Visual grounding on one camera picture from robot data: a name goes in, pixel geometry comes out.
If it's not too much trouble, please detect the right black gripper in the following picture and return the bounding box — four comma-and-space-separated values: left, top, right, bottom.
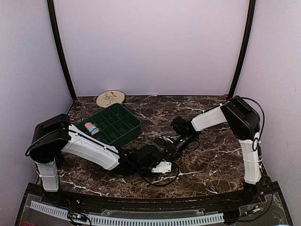
160, 134, 197, 162

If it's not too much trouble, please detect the green plastic divider tray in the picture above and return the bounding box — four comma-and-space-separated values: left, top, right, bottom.
75, 103, 142, 147

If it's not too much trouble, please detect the pink sock with green patches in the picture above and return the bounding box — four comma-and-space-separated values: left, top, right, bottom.
84, 122, 100, 136

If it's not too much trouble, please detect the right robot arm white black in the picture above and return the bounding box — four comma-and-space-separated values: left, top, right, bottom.
163, 96, 265, 185

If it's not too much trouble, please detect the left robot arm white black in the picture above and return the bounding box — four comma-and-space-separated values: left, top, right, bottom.
25, 113, 178, 205

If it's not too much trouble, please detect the round embroidered plate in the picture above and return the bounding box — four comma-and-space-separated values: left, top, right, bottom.
96, 90, 125, 108

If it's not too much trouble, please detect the small green circuit board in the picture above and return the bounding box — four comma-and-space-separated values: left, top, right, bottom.
67, 211, 87, 222

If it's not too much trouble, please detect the black front table rail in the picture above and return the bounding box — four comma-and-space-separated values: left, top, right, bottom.
32, 185, 268, 216

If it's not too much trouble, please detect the black right frame post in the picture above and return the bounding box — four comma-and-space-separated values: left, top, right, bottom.
228, 0, 256, 98

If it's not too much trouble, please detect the black frame post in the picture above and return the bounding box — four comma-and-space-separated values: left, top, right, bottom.
47, 0, 77, 102
228, 0, 256, 98

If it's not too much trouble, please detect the black left frame post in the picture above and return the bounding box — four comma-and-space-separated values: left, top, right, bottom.
47, 0, 77, 102

